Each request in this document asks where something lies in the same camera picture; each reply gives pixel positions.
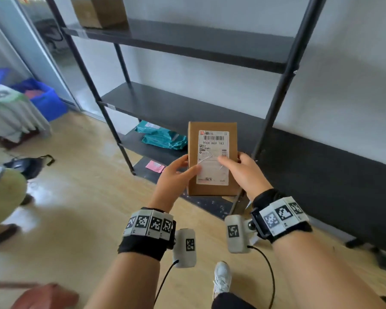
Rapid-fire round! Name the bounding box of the person's right hand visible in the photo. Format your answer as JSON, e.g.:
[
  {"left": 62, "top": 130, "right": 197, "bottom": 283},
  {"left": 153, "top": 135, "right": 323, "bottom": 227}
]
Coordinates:
[{"left": 217, "top": 152, "right": 274, "bottom": 202}]

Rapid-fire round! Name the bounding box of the person's left hand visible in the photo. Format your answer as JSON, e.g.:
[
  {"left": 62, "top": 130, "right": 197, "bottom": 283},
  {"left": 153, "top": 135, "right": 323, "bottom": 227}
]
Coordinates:
[{"left": 148, "top": 154, "right": 202, "bottom": 213}]

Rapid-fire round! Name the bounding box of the brown cardboard parcel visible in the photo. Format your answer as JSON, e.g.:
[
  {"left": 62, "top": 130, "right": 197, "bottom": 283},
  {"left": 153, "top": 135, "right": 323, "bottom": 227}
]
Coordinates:
[{"left": 187, "top": 121, "right": 242, "bottom": 197}]

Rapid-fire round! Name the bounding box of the person's right forearm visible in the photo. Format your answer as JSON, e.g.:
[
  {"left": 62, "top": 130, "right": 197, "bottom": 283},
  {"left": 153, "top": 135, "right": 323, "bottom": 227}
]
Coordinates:
[{"left": 272, "top": 230, "right": 386, "bottom": 309}]

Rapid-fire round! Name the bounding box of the person's left forearm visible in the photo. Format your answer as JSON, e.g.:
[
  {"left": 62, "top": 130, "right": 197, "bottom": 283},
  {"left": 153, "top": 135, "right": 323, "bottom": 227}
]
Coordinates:
[{"left": 84, "top": 252, "right": 161, "bottom": 309}]

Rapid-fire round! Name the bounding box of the pink mailer packet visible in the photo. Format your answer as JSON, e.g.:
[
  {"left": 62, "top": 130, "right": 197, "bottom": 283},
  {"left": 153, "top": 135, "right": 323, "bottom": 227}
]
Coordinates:
[{"left": 145, "top": 160, "right": 165, "bottom": 174}]

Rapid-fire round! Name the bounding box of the teal mailer bag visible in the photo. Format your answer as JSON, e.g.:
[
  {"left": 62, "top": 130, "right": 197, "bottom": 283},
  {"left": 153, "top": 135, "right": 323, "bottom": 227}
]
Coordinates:
[
  {"left": 142, "top": 131, "right": 188, "bottom": 150},
  {"left": 135, "top": 120, "right": 176, "bottom": 137}
]

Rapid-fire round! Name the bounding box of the black metal shelf rack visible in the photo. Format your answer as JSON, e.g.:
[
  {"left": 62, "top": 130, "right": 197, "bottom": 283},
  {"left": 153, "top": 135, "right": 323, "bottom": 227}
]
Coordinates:
[{"left": 44, "top": 0, "right": 329, "bottom": 221}]

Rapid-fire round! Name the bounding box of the black left wristband with markers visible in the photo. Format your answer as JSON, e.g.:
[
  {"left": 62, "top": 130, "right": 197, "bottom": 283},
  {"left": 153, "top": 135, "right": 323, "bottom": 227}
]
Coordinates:
[{"left": 117, "top": 207, "right": 177, "bottom": 262}]

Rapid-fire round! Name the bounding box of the black wristband with markers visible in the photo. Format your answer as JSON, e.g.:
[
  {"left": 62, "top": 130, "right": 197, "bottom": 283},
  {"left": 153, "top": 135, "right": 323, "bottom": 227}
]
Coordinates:
[
  {"left": 117, "top": 207, "right": 177, "bottom": 262},
  {"left": 251, "top": 189, "right": 313, "bottom": 244}
]

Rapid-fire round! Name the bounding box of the black right wristband with markers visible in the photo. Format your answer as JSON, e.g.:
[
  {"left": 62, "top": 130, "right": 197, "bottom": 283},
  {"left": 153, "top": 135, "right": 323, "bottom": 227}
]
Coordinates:
[{"left": 251, "top": 189, "right": 313, "bottom": 244}]

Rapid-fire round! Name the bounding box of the person's white sneaker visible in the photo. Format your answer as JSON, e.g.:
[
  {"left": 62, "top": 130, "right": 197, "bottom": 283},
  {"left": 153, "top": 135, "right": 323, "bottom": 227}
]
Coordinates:
[{"left": 212, "top": 261, "right": 232, "bottom": 300}]

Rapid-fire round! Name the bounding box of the person's black trouser leg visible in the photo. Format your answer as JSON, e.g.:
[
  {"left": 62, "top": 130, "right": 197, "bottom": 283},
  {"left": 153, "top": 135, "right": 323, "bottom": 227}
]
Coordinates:
[{"left": 211, "top": 292, "right": 256, "bottom": 309}]

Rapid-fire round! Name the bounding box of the blue plastic bin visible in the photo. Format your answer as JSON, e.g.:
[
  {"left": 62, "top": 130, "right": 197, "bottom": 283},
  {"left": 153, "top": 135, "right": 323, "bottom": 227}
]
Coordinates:
[{"left": 10, "top": 78, "right": 69, "bottom": 122}]

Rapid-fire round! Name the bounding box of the black chair base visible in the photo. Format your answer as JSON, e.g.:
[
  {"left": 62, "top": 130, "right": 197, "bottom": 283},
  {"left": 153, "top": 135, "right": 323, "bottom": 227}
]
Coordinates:
[{"left": 345, "top": 237, "right": 386, "bottom": 274}]

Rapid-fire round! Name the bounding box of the plain brown cardboard box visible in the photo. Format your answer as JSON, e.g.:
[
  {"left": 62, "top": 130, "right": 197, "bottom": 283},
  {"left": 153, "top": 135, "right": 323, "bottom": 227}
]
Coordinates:
[{"left": 69, "top": 0, "right": 128, "bottom": 29}]

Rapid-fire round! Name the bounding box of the table with white cloth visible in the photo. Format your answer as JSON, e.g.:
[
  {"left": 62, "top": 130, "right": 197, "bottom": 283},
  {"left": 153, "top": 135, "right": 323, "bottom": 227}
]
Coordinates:
[{"left": 0, "top": 84, "right": 52, "bottom": 148}]

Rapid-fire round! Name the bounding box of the reddish brown bag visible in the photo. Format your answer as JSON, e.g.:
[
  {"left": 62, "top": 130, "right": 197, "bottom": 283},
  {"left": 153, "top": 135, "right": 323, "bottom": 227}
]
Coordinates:
[{"left": 0, "top": 281, "right": 80, "bottom": 309}]

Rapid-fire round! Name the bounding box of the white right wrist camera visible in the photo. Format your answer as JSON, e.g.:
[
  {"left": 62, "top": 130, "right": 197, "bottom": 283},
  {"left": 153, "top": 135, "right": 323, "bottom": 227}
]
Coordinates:
[{"left": 225, "top": 215, "right": 258, "bottom": 254}]

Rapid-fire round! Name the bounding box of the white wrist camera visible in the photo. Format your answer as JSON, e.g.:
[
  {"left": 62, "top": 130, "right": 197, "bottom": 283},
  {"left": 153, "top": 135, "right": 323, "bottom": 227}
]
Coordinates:
[
  {"left": 172, "top": 228, "right": 197, "bottom": 268},
  {"left": 225, "top": 215, "right": 258, "bottom": 254}
]

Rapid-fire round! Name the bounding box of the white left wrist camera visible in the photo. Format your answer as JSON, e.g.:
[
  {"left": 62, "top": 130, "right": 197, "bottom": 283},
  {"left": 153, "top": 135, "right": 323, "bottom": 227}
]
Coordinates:
[{"left": 172, "top": 228, "right": 197, "bottom": 268}]

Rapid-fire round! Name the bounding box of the black right camera cable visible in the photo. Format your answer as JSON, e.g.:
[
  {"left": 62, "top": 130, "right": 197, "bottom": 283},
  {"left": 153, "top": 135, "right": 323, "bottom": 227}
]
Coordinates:
[{"left": 247, "top": 245, "right": 276, "bottom": 309}]

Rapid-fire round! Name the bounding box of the black camera cable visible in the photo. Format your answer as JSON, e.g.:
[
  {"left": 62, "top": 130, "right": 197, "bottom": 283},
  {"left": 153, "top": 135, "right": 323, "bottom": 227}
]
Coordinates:
[
  {"left": 153, "top": 260, "right": 179, "bottom": 306},
  {"left": 247, "top": 245, "right": 276, "bottom": 309}
]

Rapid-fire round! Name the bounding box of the black left camera cable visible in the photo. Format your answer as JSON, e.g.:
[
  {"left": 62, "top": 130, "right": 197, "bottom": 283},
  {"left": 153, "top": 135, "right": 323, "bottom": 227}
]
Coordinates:
[{"left": 153, "top": 260, "right": 179, "bottom": 306}]

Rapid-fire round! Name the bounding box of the black bag with strap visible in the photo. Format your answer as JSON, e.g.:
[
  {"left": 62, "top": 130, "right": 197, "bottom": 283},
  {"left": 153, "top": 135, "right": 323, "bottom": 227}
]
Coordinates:
[{"left": 3, "top": 154, "right": 55, "bottom": 180}]

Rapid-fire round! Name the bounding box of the glass door with metal frame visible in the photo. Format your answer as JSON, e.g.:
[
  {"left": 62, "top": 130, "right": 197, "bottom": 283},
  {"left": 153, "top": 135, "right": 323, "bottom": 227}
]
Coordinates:
[{"left": 0, "top": 0, "right": 105, "bottom": 121}]

